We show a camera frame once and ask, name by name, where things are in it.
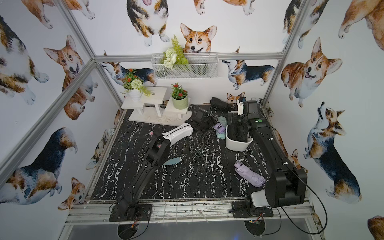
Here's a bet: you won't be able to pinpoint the white wooden step shelf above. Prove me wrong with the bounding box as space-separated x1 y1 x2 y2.
122 87 192 127

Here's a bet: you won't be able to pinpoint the lilac umbrella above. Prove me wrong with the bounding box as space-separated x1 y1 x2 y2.
234 161 266 188
213 123 227 135

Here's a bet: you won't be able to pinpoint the lilac umbrella back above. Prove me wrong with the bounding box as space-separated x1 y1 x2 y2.
213 123 227 135

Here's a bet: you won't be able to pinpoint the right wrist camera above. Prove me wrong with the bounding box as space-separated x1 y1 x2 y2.
237 101 244 116

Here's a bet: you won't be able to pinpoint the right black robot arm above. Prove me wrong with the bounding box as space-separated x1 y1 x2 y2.
226 97 308 207

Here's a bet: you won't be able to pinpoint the black folded umbrella back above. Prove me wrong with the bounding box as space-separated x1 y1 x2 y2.
210 97 232 112

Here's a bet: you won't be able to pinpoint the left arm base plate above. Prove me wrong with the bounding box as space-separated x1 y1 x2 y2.
109 204 153 222

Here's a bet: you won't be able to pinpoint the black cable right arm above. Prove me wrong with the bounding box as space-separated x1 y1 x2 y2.
257 176 328 238

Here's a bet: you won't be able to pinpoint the white wire wall basket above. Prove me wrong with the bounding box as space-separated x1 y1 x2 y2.
151 53 219 80

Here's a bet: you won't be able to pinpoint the green pot red flowers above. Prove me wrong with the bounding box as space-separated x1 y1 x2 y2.
171 83 189 110

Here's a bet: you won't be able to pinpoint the lilac umbrella front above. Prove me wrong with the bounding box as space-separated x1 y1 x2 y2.
234 161 266 188

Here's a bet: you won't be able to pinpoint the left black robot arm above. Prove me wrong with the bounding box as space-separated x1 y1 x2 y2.
109 110 218 222

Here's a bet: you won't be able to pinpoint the white plastic storage box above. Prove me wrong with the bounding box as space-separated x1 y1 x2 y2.
226 126 254 152

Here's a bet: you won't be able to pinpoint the mint green umbrella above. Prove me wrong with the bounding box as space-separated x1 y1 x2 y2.
217 116 227 139

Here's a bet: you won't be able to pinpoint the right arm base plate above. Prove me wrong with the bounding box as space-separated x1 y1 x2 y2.
229 202 274 219

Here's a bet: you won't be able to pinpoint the fern and white flowers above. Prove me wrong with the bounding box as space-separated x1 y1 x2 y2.
160 35 189 70

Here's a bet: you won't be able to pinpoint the white pot mixed flowers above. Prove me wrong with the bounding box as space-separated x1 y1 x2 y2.
122 68 153 102

